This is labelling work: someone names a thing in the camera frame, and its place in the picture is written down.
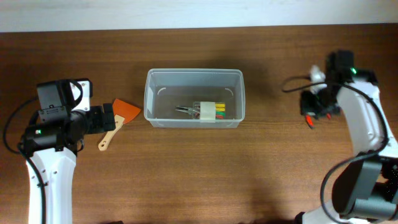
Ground orange black needle-nose pliers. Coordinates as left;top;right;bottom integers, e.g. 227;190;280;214
175;106;200;119

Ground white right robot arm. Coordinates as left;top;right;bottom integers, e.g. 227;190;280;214
294;50;397;223

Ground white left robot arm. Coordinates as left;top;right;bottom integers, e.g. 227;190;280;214
17;78;116;223

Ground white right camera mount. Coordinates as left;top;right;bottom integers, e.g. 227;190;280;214
310;65;327;95

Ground orange scraper wooden handle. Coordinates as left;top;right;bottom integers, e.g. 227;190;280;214
98;99;141;151

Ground clear case coloured screwdrivers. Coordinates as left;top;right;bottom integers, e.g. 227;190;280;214
193;101;226;120

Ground clear plastic container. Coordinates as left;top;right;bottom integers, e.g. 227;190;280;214
144;68;246;128

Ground red handled side cutters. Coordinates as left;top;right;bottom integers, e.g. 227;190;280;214
304;113;331;129

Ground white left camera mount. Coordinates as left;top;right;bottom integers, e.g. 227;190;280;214
70;78;93;112

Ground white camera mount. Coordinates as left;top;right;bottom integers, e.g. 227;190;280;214
70;78;93;112
310;65;327;95

